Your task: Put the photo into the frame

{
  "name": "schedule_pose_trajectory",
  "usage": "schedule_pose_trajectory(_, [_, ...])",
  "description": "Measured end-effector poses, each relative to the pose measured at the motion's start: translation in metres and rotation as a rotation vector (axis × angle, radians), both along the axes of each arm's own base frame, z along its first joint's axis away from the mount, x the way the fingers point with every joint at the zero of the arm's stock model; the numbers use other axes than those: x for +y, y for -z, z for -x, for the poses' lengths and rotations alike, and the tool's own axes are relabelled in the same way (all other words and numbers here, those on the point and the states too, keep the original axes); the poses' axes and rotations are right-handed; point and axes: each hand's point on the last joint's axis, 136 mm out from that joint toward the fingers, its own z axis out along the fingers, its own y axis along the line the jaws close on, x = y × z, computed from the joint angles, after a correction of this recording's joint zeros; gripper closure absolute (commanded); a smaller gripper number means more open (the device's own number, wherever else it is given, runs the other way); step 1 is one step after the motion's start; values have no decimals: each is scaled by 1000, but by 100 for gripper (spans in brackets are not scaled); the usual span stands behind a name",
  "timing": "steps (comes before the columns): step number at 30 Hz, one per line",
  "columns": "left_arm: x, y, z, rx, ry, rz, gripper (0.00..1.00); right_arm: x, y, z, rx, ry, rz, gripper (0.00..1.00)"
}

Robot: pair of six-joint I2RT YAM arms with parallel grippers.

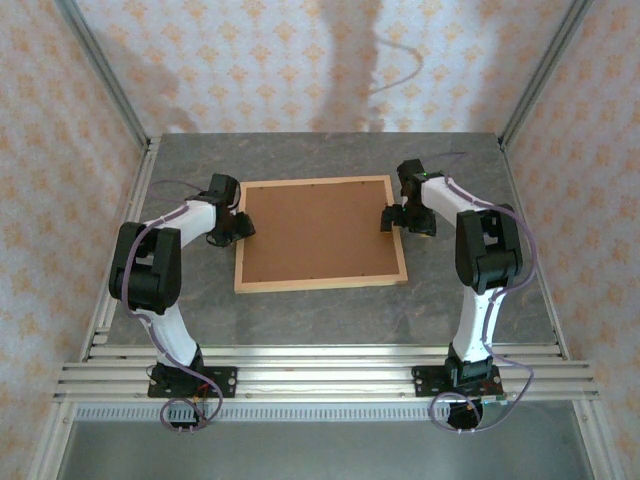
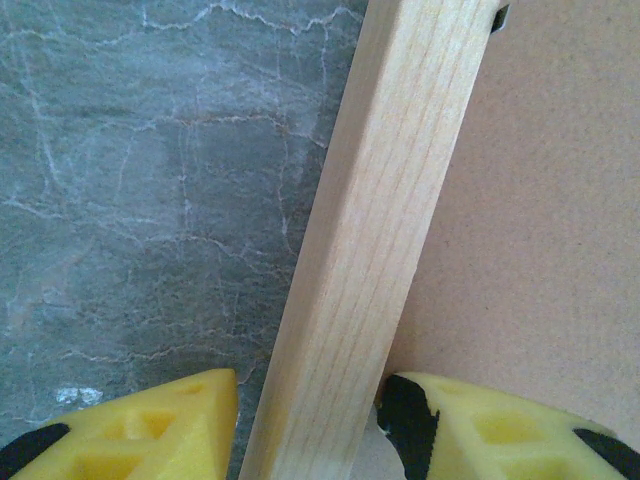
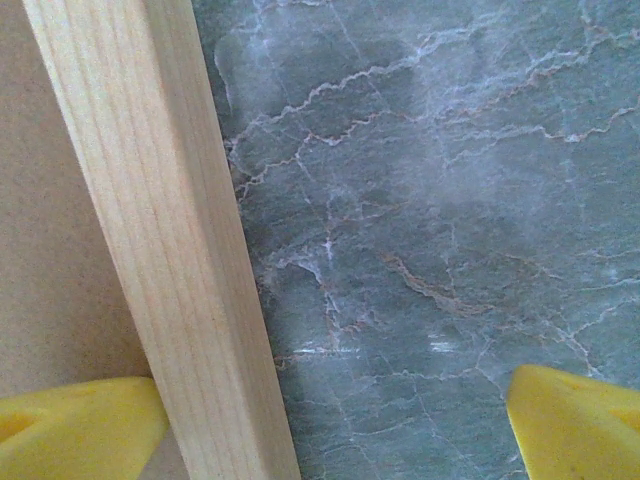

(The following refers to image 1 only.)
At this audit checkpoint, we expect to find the brown hardboard backing board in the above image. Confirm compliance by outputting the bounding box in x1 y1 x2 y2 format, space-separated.
241 179 401 287

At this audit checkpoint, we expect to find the light wooden picture frame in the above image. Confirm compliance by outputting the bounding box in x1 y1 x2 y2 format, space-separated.
233 174 409 295

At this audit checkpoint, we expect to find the wide aluminium extrusion crossbeam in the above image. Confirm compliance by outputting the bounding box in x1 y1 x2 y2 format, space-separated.
52 362 599 404

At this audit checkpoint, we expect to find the grey metal lower panel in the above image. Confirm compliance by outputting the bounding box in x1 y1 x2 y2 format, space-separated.
54 421 599 480

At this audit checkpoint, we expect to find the aluminium table side rail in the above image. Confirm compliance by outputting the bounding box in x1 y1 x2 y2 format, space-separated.
499 144 571 359
82 135 162 359

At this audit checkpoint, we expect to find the aluminium corner post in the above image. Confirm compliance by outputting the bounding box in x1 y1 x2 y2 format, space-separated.
54 0 151 146
499 0 594 146

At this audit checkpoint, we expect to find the aluminium table edge rail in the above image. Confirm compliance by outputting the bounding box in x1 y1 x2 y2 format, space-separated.
79 342 571 362

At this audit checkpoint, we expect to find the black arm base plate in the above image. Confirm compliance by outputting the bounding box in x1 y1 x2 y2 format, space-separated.
147 366 239 400
411 365 503 400

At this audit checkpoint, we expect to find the slotted grey cable duct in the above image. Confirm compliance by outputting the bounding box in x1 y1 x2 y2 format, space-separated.
72 405 584 423

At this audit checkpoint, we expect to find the aluminium lower frame post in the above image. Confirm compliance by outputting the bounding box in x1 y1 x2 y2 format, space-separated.
572 402 626 480
27 402 76 480

